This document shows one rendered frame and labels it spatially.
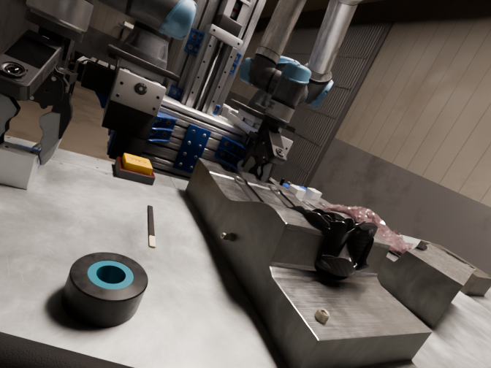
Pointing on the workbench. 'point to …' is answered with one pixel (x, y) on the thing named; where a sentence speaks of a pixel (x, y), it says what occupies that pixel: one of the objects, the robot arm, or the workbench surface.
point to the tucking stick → (151, 227)
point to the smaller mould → (482, 282)
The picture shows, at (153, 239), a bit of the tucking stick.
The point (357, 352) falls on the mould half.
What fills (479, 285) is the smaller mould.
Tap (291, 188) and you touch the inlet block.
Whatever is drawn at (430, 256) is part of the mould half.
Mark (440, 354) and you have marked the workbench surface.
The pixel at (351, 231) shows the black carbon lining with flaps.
